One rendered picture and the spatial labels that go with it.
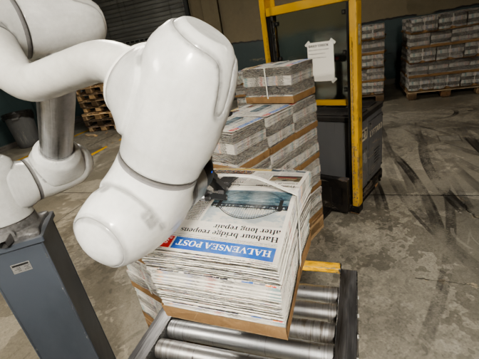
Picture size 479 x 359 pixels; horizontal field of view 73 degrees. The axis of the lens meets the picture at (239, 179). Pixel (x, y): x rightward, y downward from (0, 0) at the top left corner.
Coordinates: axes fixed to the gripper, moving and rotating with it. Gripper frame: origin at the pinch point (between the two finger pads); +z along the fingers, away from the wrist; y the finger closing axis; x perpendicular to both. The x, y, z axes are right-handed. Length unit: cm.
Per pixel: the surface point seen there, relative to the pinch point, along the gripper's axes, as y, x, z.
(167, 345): 50, -18, -12
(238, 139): 20, -30, 88
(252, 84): -2, -39, 148
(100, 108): 53, -516, 530
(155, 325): 50, -25, -7
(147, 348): 50, -23, -14
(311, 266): 44, 14, 21
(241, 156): 30, -30, 89
